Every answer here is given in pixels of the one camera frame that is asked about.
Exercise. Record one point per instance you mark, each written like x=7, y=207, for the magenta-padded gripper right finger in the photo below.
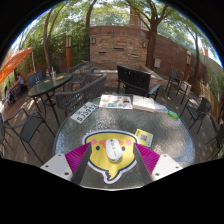
x=165, y=165

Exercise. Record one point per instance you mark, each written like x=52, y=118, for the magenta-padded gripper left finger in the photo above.
x=60, y=165

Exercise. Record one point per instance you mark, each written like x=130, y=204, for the white computer mouse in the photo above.
x=114, y=150

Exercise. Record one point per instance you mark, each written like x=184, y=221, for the yellow bird-shaped mouse pad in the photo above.
x=100, y=158

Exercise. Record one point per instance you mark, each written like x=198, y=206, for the yellow card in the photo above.
x=144, y=137

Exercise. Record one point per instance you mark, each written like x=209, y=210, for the black mesh patio chair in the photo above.
x=30, y=128
x=203, y=108
x=218, y=138

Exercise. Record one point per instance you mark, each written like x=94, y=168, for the green bottle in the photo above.
x=173, y=115

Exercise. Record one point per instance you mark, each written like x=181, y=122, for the small white-blue book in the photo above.
x=161, y=108

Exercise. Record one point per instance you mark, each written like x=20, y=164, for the black wicker chair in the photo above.
x=80, y=95
x=81, y=68

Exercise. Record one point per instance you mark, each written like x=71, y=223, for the colourful magazine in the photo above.
x=115, y=101

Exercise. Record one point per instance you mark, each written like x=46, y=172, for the dark glass patio table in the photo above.
x=48, y=85

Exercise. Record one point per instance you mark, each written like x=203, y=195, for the blue chair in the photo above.
x=35, y=79

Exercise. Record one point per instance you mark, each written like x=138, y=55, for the dark metal patio chair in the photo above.
x=175, y=76

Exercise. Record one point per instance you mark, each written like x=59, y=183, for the black slatted lounge chair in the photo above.
x=133, y=80

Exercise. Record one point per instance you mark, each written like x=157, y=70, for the person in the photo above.
x=20, y=80

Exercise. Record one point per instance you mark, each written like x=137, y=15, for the orange umbrella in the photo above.
x=15, y=60

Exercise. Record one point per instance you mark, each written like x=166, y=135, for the wooden lamp post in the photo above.
x=187, y=66
x=68, y=50

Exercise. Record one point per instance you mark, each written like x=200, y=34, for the grey wall box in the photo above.
x=157, y=63

